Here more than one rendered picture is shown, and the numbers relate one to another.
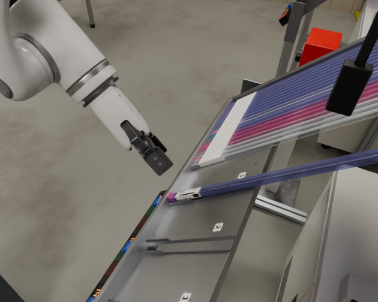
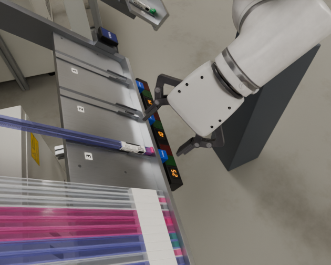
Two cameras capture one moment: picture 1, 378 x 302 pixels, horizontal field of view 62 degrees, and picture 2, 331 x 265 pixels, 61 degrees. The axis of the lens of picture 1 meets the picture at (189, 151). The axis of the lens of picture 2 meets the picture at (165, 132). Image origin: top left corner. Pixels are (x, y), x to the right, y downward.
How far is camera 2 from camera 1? 0.63 m
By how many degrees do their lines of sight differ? 74
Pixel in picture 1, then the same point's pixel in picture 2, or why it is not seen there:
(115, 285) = (131, 89)
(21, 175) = not seen: outside the picture
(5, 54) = not seen: outside the picture
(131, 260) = (135, 103)
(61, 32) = (262, 19)
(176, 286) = (86, 79)
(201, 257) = (80, 91)
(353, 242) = not seen: outside the picture
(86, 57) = (237, 43)
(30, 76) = (234, 9)
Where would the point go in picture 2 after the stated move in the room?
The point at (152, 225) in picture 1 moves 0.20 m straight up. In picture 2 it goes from (143, 125) to (135, 58)
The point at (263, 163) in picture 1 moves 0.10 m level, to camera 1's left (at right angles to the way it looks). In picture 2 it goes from (71, 163) to (121, 130)
